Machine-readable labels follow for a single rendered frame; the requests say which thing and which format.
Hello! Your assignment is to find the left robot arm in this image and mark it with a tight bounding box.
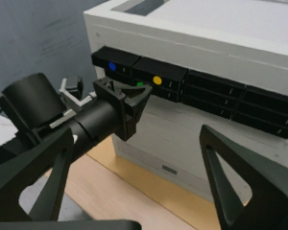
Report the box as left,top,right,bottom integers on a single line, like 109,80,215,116
0,74,93,166

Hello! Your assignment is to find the tan cardboard sheet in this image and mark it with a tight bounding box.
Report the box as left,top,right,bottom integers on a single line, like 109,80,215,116
86,136,221,230

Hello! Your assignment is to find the beige rack frame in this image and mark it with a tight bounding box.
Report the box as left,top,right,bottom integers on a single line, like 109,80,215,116
83,0,288,203

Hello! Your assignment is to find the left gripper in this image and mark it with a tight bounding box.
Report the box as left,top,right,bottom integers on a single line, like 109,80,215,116
60,77,154,148

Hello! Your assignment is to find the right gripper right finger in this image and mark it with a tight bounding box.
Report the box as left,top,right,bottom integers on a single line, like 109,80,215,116
199,125,288,230

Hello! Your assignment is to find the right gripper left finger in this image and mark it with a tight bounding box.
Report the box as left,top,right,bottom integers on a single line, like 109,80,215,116
0,126,75,222

